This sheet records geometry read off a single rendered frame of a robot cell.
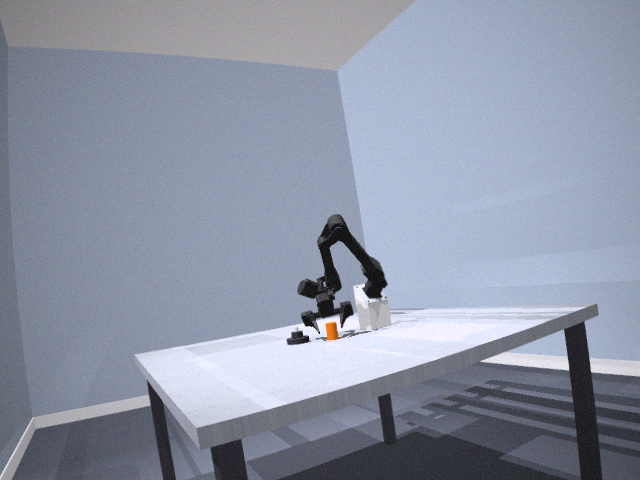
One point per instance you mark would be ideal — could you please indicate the orange knob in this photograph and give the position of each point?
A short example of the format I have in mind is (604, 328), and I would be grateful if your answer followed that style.
(332, 330)

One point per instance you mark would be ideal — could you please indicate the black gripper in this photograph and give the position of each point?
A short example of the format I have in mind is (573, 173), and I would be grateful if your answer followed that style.
(309, 318)

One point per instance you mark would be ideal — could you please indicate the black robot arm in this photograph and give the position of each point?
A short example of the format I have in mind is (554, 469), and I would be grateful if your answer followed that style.
(337, 230)

